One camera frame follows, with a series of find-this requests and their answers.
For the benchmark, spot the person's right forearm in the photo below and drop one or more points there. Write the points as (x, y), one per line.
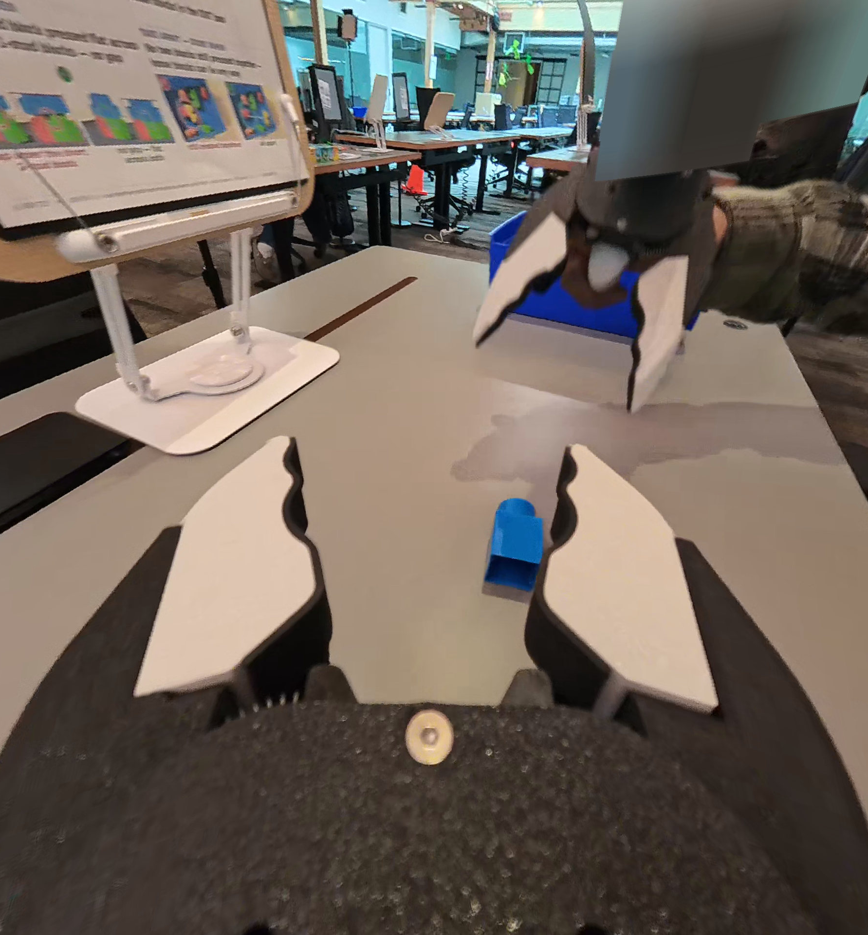
(806, 248)

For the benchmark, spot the blue mega block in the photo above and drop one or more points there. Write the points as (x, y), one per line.
(514, 548)

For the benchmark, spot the orange traffic cone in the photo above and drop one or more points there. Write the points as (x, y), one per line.
(415, 182)

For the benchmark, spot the white power strip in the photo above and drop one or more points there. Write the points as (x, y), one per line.
(448, 235)

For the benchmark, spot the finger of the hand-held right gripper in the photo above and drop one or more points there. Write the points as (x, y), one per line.
(525, 256)
(660, 321)

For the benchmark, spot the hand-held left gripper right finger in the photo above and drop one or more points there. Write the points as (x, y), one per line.
(623, 584)

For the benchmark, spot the blue plastic bin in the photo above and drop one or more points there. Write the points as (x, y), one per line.
(587, 318)

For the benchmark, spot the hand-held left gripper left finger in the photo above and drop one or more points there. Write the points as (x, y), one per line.
(236, 577)

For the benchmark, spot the wood top office desk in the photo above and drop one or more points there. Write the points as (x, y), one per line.
(434, 137)
(375, 157)
(558, 157)

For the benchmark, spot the colourful cardboard box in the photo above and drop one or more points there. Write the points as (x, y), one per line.
(331, 153)

